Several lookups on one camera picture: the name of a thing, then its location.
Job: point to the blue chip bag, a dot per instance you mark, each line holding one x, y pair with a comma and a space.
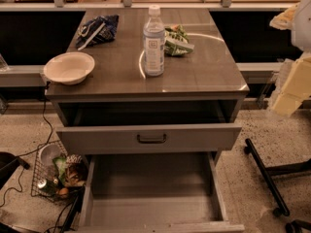
99, 30

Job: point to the clear plastic water bottle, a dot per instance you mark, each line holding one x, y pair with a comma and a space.
154, 40

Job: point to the silver metal cup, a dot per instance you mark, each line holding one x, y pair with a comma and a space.
48, 153

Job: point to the green chip bag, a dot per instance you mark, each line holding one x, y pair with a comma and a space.
176, 41

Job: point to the green soda can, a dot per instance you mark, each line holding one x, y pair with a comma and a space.
47, 186

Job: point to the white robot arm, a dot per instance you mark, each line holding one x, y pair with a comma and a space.
301, 31

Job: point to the black wire basket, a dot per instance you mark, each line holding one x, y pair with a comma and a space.
55, 173

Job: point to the grey drawer cabinet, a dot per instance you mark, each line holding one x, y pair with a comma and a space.
133, 81

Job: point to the open middle drawer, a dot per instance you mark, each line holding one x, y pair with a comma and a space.
154, 193

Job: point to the top grey drawer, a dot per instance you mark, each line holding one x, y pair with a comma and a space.
149, 138

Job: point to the brown snack bag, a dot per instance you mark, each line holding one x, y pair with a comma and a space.
75, 171

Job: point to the black chair base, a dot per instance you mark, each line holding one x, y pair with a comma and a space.
297, 225

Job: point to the white paper bowl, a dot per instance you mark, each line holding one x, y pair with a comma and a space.
69, 68

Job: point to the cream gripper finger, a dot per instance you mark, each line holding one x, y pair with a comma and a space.
293, 86
284, 21

